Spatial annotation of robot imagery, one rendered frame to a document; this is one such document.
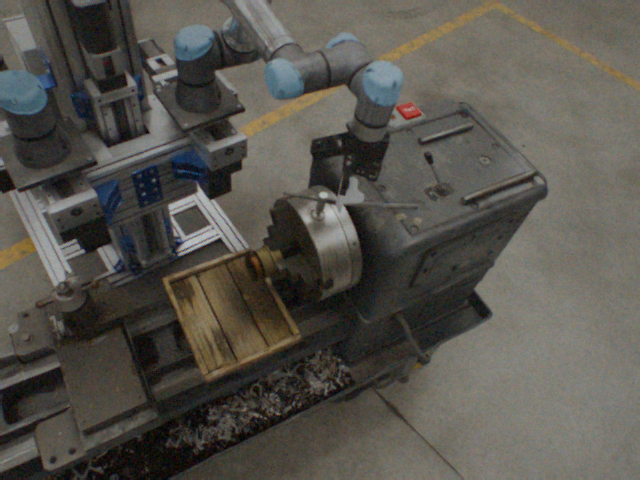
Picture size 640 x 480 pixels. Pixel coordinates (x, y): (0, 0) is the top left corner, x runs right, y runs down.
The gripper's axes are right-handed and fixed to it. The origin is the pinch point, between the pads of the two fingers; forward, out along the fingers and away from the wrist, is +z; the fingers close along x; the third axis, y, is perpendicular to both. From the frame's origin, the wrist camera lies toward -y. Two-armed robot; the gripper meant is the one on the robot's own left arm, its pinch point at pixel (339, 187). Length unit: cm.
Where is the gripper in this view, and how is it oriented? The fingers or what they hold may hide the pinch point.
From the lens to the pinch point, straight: 123.8
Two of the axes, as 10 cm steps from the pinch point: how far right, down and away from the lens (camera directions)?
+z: -1.5, 5.2, 8.4
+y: 9.8, 2.0, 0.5
